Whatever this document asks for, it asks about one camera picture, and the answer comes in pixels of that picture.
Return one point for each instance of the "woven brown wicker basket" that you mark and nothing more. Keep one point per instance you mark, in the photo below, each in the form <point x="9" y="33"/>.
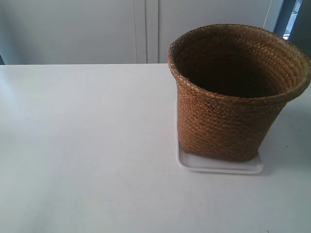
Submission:
<point x="232" y="82"/>

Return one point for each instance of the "white plastic tray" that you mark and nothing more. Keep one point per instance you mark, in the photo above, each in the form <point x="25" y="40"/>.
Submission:
<point x="197" y="163"/>

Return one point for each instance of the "white cabinet doors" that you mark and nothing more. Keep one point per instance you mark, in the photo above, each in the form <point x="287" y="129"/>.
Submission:
<point x="114" y="31"/>

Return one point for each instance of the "dark window frame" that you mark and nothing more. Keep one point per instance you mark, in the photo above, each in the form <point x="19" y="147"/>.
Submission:
<point x="294" y="24"/>

